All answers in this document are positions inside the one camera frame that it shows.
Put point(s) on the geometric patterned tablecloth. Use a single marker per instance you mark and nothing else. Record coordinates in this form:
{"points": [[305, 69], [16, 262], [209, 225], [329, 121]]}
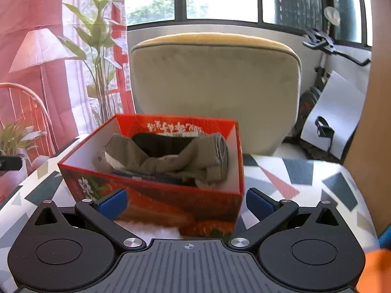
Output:
{"points": [[305, 181]]}

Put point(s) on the beige upholstered chair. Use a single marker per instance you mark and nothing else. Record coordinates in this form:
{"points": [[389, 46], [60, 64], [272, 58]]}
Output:
{"points": [[252, 80]]}

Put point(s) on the black exercise bike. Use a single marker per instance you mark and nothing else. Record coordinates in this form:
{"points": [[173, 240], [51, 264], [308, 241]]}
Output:
{"points": [[319, 40]]}

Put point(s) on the orange plastic scoop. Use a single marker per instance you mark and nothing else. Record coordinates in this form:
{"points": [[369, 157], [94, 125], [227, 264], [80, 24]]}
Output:
{"points": [[376, 276]]}

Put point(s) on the pink printed backdrop curtain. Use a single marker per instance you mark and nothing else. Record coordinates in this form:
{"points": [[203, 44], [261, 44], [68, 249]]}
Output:
{"points": [[64, 72]]}

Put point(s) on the white board with strap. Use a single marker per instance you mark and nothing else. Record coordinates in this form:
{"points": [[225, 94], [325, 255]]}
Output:
{"points": [[335, 116]]}

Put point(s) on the black sock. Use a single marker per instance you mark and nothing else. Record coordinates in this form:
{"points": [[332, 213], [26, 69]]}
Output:
{"points": [[155, 145]]}

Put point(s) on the blue cotton pad package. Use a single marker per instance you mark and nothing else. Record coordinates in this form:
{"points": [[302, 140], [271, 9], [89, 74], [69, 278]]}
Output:
{"points": [[135, 176]]}

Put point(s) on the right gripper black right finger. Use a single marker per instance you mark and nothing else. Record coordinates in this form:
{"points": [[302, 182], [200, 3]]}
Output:
{"points": [[300, 249]]}

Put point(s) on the white fluffy fur item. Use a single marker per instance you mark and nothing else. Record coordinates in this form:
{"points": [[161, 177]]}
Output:
{"points": [[150, 231]]}

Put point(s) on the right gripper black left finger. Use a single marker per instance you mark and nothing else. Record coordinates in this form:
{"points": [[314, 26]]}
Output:
{"points": [[72, 249]]}

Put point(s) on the red strawberry cardboard box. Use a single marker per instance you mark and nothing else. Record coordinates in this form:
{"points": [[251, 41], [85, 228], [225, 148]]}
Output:
{"points": [[196, 212]]}

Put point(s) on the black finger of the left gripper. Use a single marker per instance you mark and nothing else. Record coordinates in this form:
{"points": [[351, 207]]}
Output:
{"points": [[10, 163]]}

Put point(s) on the grey knitted sock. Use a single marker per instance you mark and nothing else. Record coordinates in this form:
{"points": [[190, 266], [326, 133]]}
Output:
{"points": [[203, 163]]}

